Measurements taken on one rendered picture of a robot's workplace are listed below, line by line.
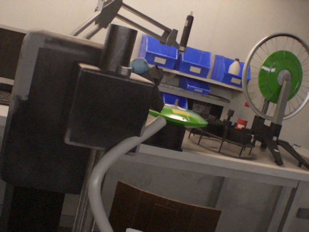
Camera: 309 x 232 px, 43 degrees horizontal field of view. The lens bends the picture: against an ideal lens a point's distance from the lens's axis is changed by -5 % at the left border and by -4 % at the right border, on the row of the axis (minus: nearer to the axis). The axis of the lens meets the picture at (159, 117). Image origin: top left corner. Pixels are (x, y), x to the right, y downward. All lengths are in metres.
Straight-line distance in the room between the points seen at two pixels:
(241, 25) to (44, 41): 2.62
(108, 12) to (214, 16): 1.17
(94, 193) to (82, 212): 0.04
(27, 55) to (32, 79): 0.02
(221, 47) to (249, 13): 0.32
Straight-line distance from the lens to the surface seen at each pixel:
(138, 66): 1.38
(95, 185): 0.25
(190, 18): 2.08
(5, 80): 2.11
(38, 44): 0.29
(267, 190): 3.27
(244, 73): 2.24
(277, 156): 2.15
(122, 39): 0.26
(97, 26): 1.76
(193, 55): 2.72
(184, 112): 1.70
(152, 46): 2.62
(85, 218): 0.29
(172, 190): 2.92
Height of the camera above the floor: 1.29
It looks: 9 degrees down
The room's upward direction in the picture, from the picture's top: 15 degrees clockwise
